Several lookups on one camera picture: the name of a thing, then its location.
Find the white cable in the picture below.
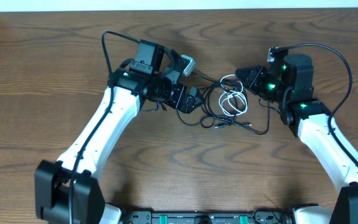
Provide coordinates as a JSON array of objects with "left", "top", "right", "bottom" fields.
[{"left": 218, "top": 73, "right": 249, "bottom": 117}]

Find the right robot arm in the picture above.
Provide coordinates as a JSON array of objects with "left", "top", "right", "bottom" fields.
[{"left": 235, "top": 54, "right": 358, "bottom": 223}]

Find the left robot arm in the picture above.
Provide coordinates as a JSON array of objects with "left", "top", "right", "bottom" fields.
[{"left": 35, "top": 40, "right": 204, "bottom": 224}]

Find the left camera black cable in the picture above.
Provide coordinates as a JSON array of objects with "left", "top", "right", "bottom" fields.
[{"left": 68, "top": 30, "right": 142, "bottom": 224}]

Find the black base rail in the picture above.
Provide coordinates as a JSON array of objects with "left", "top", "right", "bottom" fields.
[{"left": 118, "top": 207, "right": 294, "bottom": 224}]

